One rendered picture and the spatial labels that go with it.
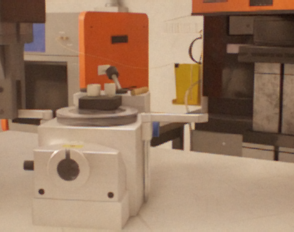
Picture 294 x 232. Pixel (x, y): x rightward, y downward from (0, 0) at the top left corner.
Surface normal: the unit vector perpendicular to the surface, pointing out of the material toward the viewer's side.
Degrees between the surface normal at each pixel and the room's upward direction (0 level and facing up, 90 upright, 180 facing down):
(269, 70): 90
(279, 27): 90
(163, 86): 90
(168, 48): 90
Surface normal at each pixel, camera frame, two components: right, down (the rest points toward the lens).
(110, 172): -0.16, 0.16
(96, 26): 0.88, 0.07
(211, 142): -0.48, 0.14
